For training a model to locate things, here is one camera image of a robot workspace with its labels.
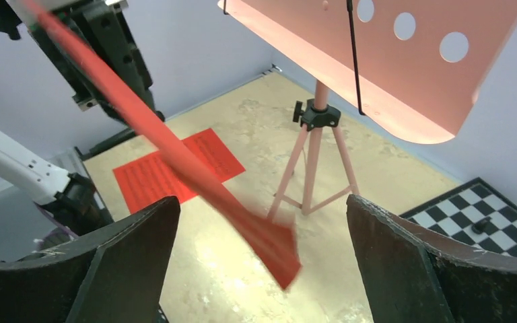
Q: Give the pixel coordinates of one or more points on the black chess piece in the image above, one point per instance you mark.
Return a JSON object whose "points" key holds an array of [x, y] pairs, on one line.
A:
{"points": [[479, 227]]}

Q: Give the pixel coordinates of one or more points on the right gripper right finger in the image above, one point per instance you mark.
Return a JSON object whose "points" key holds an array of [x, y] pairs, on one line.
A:
{"points": [[413, 274]]}

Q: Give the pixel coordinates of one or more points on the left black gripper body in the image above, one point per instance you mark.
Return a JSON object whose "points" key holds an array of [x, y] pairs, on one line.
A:
{"points": [[103, 27]]}

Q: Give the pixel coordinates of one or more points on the black microphone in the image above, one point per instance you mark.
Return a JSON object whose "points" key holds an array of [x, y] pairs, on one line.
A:
{"points": [[106, 144]]}

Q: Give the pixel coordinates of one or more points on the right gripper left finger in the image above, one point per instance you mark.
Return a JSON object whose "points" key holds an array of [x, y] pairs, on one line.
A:
{"points": [[114, 274]]}

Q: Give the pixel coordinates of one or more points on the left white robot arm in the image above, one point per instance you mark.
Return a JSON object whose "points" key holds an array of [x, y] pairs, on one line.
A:
{"points": [[68, 198]]}

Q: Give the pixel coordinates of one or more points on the black white checkerboard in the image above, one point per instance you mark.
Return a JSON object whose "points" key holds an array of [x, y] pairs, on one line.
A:
{"points": [[473, 213]]}

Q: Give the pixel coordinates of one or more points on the pink tripod music stand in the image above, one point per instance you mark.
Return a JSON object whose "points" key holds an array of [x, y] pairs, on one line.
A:
{"points": [[414, 68]]}

